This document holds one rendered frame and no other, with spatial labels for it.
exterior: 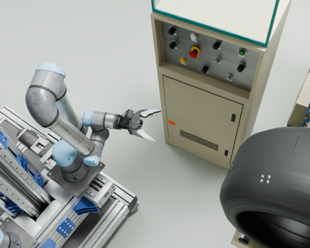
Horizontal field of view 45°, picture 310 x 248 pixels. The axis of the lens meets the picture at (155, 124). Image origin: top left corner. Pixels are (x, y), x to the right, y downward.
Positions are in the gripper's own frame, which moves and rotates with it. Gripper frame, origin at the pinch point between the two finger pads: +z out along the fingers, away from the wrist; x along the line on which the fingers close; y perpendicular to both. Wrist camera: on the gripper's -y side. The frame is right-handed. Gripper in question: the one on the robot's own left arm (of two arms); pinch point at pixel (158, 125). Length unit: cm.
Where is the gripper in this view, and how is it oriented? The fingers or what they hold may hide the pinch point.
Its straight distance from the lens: 165.1
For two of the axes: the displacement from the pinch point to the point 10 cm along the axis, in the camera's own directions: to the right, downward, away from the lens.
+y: 1.0, 3.9, 9.2
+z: 9.8, 1.2, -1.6
